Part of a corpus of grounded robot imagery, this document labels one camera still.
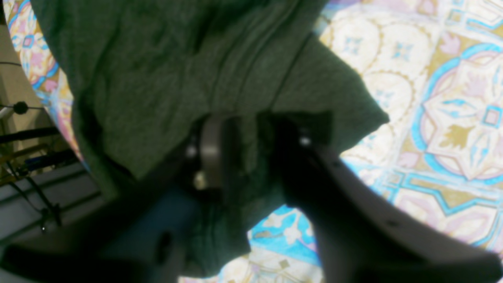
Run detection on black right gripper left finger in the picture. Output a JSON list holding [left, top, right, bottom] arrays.
[[1, 114, 237, 283]]

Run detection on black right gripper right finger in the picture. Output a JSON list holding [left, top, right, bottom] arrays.
[[272, 116, 502, 283]]

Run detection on dark green long-sleeve shirt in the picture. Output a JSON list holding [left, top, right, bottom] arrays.
[[31, 0, 389, 278]]

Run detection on patterned colourful tablecloth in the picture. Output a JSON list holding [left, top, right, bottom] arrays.
[[1, 0, 502, 283]]

